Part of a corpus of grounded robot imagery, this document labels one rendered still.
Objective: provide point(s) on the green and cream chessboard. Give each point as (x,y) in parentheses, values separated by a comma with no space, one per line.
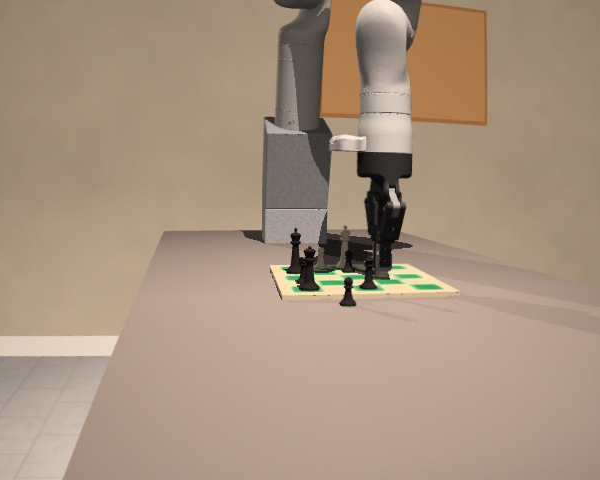
(405,281)

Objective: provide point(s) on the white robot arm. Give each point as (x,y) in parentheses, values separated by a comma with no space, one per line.
(385,92)

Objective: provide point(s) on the white king chess piece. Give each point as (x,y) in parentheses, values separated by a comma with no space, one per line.
(345,238)

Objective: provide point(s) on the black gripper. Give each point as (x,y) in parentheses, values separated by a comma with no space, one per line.
(390,166)

